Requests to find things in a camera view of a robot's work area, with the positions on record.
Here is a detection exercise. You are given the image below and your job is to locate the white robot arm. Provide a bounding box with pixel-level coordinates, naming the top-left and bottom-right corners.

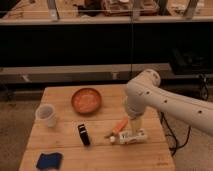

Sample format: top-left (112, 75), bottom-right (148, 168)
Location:
top-left (124, 69), bottom-right (213, 136)

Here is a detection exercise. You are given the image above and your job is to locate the black standing eraser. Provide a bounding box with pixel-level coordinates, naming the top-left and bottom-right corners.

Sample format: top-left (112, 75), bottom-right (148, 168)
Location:
top-left (78, 124), bottom-right (90, 146)

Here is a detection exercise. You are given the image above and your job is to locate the white glue bottle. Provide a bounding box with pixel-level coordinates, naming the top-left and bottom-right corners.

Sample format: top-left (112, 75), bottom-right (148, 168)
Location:
top-left (109, 129), bottom-right (148, 145)

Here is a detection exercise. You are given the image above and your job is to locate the orange plastic bowl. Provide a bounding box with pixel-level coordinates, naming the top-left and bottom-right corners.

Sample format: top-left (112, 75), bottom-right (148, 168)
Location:
top-left (71, 88), bottom-right (102, 114)

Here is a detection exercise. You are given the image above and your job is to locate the clear plastic cup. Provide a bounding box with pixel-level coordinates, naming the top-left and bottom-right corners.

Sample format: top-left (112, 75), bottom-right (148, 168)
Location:
top-left (35, 104), bottom-right (56, 127)

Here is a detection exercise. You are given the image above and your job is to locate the blue sponge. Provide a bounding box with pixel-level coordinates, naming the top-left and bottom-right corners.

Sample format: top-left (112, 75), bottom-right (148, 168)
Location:
top-left (36, 152), bottom-right (63, 170)

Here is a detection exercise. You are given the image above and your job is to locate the black floor cable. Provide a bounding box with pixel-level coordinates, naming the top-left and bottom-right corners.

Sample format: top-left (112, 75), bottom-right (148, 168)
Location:
top-left (160, 112), bottom-right (193, 157)

